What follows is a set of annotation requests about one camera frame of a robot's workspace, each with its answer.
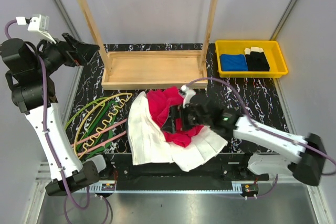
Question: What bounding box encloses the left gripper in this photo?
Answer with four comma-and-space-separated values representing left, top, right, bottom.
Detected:
33, 31, 99, 75

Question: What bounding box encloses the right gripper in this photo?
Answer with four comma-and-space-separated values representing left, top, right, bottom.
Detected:
161, 103, 211, 134

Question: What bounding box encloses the magenta pink shirt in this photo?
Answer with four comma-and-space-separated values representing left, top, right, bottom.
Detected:
146, 87, 203, 148

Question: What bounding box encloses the white pink garment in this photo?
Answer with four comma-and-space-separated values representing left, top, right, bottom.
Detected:
127, 91, 228, 172

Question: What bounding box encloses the lime green hanger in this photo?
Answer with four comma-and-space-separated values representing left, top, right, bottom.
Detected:
65, 97, 113, 136

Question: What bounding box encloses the pale pink hanger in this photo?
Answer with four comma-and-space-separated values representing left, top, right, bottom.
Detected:
77, 119, 128, 158

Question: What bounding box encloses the dark green hanger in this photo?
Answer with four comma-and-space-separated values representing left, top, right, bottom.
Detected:
76, 100, 119, 159

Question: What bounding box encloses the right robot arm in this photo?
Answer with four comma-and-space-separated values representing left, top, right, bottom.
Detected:
161, 94, 326, 186

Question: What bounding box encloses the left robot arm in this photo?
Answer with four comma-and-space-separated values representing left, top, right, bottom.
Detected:
1, 33, 113, 196

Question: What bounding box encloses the wooden clothes rack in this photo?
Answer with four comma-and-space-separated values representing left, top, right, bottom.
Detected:
77, 0, 218, 90

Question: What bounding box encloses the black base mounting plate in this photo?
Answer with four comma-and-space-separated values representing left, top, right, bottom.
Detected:
104, 153, 269, 192

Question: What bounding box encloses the folded blue cloth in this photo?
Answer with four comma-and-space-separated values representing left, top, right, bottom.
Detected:
219, 54, 248, 71

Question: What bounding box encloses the yellow plastic tray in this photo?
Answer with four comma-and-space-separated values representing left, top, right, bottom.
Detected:
215, 40, 288, 78

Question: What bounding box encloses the folded black cloth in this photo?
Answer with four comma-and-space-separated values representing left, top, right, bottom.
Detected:
244, 47, 270, 72

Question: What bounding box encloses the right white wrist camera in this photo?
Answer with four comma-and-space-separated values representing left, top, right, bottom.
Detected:
179, 85, 196, 108

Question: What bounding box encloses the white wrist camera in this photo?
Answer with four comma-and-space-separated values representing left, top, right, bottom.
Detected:
15, 14, 56, 44
179, 85, 196, 108

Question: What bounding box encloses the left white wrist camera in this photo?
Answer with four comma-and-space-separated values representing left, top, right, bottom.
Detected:
15, 14, 56, 44

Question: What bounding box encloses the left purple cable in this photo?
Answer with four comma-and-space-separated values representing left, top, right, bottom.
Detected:
4, 20, 113, 224

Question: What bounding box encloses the purple cable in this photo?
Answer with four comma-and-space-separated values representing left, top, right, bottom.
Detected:
186, 77, 336, 176
4, 20, 113, 224

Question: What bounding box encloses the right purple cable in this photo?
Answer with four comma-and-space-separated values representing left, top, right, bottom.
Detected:
186, 77, 336, 176

